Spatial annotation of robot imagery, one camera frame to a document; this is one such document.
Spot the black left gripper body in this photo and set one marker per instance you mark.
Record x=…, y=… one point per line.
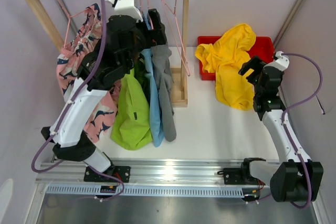
x=144, y=42

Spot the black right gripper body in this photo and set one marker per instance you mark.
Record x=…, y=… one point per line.
x=257, y=87

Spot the grey shorts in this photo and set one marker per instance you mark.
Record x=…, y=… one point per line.
x=164, y=82

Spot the yellow shorts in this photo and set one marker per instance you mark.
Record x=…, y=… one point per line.
x=225, y=58

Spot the pink wire hanger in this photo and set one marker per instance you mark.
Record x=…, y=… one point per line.
x=180, y=46

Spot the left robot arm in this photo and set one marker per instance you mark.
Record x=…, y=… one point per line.
x=97, y=73

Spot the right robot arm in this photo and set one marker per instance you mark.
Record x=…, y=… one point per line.
x=297, y=179

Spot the pink shark print shorts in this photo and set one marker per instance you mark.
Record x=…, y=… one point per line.
x=102, y=117

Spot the light blue shorts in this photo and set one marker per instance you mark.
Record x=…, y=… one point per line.
x=155, y=112

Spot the lime green shorts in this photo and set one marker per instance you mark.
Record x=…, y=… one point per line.
x=131, y=129

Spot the red plastic tray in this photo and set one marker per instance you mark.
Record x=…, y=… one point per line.
x=263, y=48

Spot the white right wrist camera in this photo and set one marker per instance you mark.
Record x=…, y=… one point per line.
x=280, y=62

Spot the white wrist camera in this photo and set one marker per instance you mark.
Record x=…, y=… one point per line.
x=280, y=62
x=126, y=8

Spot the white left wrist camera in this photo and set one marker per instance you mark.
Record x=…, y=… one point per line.
x=126, y=8

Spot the aluminium mounting rail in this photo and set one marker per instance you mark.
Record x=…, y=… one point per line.
x=150, y=172

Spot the slotted cable duct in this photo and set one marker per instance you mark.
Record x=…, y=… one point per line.
x=131, y=190

